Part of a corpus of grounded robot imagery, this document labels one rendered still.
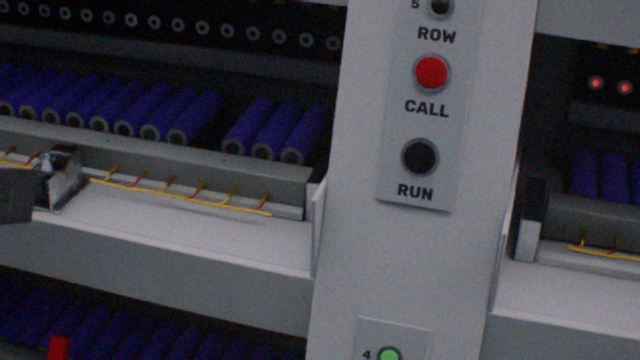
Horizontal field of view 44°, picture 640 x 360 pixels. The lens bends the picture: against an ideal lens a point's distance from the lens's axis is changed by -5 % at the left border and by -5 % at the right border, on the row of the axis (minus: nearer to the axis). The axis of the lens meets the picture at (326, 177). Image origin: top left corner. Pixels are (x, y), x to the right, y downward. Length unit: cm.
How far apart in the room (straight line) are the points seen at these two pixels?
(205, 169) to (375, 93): 13
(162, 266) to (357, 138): 14
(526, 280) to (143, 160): 24
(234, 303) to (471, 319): 14
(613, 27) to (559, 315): 15
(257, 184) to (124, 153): 9
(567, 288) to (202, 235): 21
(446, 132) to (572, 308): 12
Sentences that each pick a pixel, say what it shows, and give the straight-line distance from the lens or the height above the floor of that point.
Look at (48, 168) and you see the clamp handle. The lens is 52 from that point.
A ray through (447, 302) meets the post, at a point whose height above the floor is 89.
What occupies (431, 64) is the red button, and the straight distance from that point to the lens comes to 41.
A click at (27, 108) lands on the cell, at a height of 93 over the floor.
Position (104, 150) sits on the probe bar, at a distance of 53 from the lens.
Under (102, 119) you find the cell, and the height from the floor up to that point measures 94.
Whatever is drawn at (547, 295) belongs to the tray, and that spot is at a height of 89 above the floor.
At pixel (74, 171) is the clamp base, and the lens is 53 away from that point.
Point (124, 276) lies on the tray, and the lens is 50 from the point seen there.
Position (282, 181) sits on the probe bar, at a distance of 49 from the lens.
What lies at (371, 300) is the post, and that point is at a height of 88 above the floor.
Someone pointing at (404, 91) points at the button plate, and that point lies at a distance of 41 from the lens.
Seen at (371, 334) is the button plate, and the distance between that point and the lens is 44.
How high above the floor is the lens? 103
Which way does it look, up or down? 12 degrees down
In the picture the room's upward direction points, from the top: 7 degrees clockwise
